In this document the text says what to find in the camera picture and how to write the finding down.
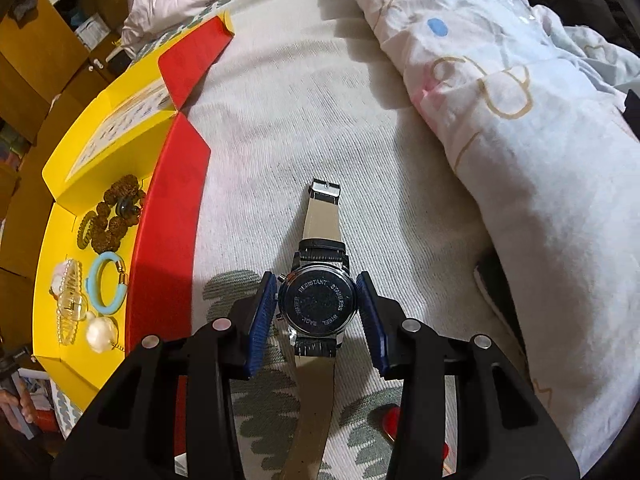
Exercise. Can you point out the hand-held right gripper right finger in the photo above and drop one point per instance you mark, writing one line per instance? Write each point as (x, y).
(372, 320)

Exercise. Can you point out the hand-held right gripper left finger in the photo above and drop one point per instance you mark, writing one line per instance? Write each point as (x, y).
(260, 320)

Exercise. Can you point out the clear pearl claw clip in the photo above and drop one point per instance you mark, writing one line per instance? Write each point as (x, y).
(70, 300)

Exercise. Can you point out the white flower bud ornament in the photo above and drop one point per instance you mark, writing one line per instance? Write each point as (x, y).
(102, 332)

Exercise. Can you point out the yellow cardboard box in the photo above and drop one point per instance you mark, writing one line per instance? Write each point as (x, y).
(60, 240)

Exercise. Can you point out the person's left hand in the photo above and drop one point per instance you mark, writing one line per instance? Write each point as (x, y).
(10, 402)

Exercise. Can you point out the red ball hair clip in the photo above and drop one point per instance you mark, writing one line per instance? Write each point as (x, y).
(392, 420)

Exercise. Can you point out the light blue printed quilt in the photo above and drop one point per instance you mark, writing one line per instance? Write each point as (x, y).
(500, 110)

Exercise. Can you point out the black bin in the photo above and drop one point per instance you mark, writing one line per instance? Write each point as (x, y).
(120, 62)

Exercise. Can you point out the wooden wardrobe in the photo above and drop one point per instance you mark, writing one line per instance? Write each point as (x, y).
(30, 60)

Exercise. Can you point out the navy box lid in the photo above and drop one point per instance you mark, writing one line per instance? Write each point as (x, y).
(632, 110)

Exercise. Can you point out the small white box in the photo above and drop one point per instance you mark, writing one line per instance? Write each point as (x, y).
(92, 30)

